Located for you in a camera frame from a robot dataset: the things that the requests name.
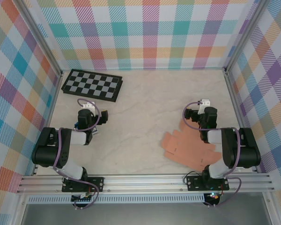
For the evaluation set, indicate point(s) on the orange paper box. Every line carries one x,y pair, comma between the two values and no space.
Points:
185,145

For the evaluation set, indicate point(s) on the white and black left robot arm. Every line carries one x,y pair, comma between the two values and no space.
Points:
46,150

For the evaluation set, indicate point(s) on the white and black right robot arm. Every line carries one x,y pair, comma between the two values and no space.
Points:
248,150

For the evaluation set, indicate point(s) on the black grey chessboard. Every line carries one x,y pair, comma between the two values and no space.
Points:
91,85

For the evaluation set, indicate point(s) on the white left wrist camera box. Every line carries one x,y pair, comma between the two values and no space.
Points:
87,106

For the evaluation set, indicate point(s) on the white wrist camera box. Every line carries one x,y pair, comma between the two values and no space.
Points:
87,106
204,103

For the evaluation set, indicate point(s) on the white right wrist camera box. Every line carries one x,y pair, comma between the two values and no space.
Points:
204,103

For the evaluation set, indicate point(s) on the aluminium table side rail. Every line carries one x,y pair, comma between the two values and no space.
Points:
233,93
54,100

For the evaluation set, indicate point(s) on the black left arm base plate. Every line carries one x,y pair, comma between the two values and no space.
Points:
97,184

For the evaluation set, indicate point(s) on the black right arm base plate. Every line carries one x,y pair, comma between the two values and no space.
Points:
193,184

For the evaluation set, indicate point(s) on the aluminium mounting rail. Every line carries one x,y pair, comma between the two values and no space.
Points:
142,184

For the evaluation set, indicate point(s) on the aluminium frame post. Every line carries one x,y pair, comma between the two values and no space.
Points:
41,37
244,35

